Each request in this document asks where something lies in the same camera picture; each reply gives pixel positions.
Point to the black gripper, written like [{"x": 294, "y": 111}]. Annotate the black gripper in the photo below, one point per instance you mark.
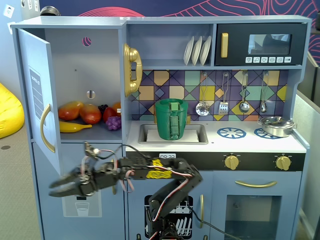
[{"x": 84, "y": 186}]

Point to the blue shopping list cabinet door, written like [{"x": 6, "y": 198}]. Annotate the blue shopping list cabinet door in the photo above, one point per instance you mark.
[{"x": 32, "y": 60}]

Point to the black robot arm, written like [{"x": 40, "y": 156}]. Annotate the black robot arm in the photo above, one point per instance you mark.
[{"x": 182, "y": 166}]

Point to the blue water dispenser fridge door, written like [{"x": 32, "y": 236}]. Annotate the blue water dispenser fridge door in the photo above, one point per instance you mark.
[{"x": 50, "y": 162}]

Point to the blue dishwasher door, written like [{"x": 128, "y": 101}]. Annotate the blue dishwasher door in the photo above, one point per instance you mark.
[{"x": 137, "y": 185}]

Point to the blue oven door with window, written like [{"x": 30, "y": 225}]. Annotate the blue oven door with window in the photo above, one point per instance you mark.
[{"x": 220, "y": 215}]

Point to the yellow toy banana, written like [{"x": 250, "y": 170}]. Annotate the yellow toy banana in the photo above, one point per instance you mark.
[{"x": 71, "y": 127}]

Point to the dark round floor socket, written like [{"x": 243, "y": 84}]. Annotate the dark round floor socket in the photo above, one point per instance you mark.
[{"x": 5, "y": 147}]

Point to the red yellow toy mango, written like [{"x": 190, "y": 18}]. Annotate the red yellow toy mango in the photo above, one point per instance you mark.
[{"x": 70, "y": 111}]

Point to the red orange toy mango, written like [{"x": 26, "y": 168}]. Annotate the red orange toy mango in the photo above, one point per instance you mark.
[{"x": 90, "y": 114}]

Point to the purple toy grapes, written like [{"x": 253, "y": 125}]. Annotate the purple toy grapes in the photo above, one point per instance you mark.
[{"x": 113, "y": 123}]

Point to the red toy strawberry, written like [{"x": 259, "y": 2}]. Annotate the red toy strawberry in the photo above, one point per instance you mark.
[{"x": 109, "y": 114}]

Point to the dark toy grapes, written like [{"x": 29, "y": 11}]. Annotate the dark toy grapes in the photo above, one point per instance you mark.
[{"x": 102, "y": 108}]

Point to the yellow beanbag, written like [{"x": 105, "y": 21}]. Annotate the yellow beanbag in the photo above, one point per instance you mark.
[{"x": 10, "y": 115}]

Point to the orange toy fruit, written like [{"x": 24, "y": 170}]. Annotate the orange toy fruit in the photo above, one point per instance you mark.
[{"x": 117, "y": 107}]

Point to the digital clock display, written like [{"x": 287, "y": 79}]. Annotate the digital clock display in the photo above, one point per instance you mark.
[{"x": 167, "y": 156}]

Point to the green 3D printed cup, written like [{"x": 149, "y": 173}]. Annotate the green 3D printed cup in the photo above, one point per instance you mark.
[{"x": 163, "y": 122}]

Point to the gold toy faucet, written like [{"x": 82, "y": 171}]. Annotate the gold toy faucet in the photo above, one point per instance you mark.
[{"x": 188, "y": 119}]

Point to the gold toy telephone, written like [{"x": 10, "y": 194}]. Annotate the gold toy telephone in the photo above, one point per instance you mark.
[{"x": 132, "y": 62}]

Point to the grey toy sink basin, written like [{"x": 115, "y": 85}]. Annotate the grey toy sink basin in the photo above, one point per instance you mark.
[{"x": 200, "y": 140}]

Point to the steel slotted skimmer spoon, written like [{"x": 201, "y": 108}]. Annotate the steel slotted skimmer spoon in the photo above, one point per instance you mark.
[{"x": 202, "y": 109}]

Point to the gold stove knob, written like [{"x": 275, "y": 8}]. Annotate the gold stove knob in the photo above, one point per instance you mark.
[
  {"x": 283, "y": 163},
  {"x": 231, "y": 162}
]

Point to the steel slotted spatula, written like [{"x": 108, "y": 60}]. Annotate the steel slotted spatula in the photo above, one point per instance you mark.
[{"x": 223, "y": 108}]

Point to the metal bowl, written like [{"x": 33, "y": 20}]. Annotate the metal bowl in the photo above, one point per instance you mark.
[{"x": 50, "y": 11}]

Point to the white toy plate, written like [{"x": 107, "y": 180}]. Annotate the white toy plate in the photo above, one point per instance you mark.
[
  {"x": 188, "y": 51},
  {"x": 196, "y": 51},
  {"x": 205, "y": 51}
]

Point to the blue toy play kitchen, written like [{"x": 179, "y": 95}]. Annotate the blue toy play kitchen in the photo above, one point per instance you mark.
[{"x": 250, "y": 147}]

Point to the steel toy ladle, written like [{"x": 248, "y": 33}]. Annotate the steel toy ladle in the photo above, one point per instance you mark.
[{"x": 244, "y": 107}]

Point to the steel toy spoon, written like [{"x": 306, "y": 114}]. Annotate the steel toy spoon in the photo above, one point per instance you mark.
[{"x": 263, "y": 107}]

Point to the steel pot with lid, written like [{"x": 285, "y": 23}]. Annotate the steel pot with lid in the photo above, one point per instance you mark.
[{"x": 277, "y": 126}]

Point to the black toy microwave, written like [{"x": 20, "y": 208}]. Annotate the black toy microwave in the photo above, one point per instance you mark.
[{"x": 237, "y": 45}]

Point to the grey partition panel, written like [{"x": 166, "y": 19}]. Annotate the grey partition panel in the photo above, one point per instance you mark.
[{"x": 308, "y": 130}]

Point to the white wall sockets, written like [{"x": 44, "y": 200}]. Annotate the white wall sockets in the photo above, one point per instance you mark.
[{"x": 30, "y": 4}]

